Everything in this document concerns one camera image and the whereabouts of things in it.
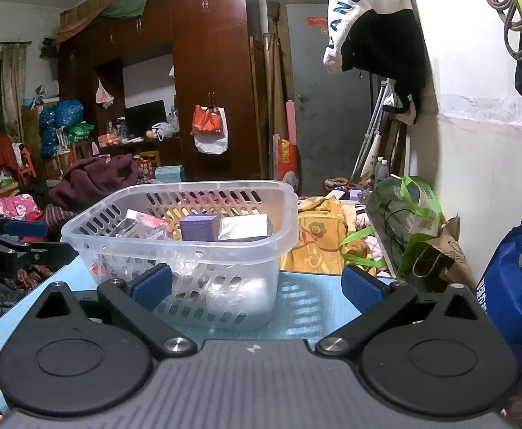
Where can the brown wooden wardrobe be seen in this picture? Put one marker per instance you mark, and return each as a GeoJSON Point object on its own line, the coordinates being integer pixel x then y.
{"type": "Point", "coordinates": [216, 53]}

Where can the purple box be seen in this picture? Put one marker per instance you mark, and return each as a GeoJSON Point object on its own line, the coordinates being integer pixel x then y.
{"type": "Point", "coordinates": [198, 228]}

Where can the blue plastic bags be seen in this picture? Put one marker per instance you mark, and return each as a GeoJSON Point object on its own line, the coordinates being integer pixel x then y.
{"type": "Point", "coordinates": [64, 114]}

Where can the clear pink packet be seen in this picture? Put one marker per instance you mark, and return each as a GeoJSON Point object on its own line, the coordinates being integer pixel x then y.
{"type": "Point", "coordinates": [144, 225]}

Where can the maroon cloth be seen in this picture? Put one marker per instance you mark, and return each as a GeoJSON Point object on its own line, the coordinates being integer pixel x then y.
{"type": "Point", "coordinates": [95, 178]}

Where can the teal box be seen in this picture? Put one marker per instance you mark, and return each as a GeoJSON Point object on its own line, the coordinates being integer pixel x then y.
{"type": "Point", "coordinates": [169, 174]}

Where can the clear water bottle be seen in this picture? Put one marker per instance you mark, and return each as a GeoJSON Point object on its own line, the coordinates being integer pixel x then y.
{"type": "Point", "coordinates": [386, 174]}
{"type": "Point", "coordinates": [378, 172]}

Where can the wooden boards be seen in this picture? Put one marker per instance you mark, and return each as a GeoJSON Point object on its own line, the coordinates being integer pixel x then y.
{"type": "Point", "coordinates": [274, 98]}

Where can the pink plastic bag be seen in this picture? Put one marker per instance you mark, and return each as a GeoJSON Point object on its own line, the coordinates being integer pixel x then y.
{"type": "Point", "coordinates": [104, 94]}

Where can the grey door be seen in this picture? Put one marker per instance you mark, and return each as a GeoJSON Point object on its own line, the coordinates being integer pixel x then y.
{"type": "Point", "coordinates": [323, 98]}

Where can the black hanging garment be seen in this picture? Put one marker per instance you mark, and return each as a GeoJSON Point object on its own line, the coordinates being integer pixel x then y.
{"type": "Point", "coordinates": [390, 49]}

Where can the orange and white bag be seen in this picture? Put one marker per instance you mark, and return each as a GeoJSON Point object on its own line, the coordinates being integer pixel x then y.
{"type": "Point", "coordinates": [209, 125]}

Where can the silver foil packet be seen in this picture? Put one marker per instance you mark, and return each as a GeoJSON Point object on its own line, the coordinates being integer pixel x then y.
{"type": "Point", "coordinates": [245, 228]}

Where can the pink floral blanket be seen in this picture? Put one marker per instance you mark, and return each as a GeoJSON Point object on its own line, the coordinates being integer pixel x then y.
{"type": "Point", "coordinates": [6, 208]}

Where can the green mesh bag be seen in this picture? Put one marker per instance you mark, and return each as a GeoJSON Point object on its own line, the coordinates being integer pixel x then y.
{"type": "Point", "coordinates": [399, 219]}

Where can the metal crutches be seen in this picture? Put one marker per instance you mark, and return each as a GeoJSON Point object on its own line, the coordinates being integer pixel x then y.
{"type": "Point", "coordinates": [372, 134]}

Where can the brown paper bag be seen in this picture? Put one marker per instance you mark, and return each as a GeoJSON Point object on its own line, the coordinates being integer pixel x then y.
{"type": "Point", "coordinates": [448, 254]}

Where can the green cloth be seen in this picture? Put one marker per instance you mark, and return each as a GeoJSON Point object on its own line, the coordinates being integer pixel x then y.
{"type": "Point", "coordinates": [126, 2]}

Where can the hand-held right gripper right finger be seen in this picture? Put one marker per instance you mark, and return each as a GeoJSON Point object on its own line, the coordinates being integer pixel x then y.
{"type": "Point", "coordinates": [361, 286]}

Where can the pink board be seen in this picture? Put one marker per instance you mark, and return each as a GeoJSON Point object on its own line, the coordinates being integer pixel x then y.
{"type": "Point", "coordinates": [291, 120]}

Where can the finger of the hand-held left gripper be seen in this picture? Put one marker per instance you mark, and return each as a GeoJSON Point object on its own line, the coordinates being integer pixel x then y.
{"type": "Point", "coordinates": [26, 229]}

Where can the black television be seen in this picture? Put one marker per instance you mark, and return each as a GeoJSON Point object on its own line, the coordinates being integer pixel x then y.
{"type": "Point", "coordinates": [144, 118]}

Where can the blue shopping bag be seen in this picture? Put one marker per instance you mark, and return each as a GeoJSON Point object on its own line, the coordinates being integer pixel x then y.
{"type": "Point", "coordinates": [498, 295]}

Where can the patterned curtain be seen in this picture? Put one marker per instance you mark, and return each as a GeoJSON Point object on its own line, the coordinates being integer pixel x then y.
{"type": "Point", "coordinates": [14, 89]}

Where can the red printed sack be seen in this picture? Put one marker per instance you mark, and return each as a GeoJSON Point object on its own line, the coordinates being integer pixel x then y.
{"type": "Point", "coordinates": [287, 165]}

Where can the yellow blanket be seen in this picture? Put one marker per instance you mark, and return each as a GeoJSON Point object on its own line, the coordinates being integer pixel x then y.
{"type": "Point", "coordinates": [319, 237]}

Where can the white plastic bag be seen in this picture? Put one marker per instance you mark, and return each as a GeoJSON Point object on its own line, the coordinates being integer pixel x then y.
{"type": "Point", "coordinates": [164, 129]}

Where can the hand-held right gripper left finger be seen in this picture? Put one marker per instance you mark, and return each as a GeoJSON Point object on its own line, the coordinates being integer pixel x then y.
{"type": "Point", "coordinates": [151, 283]}

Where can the clear plastic basket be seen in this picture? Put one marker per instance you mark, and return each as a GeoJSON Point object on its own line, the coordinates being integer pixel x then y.
{"type": "Point", "coordinates": [176, 250]}

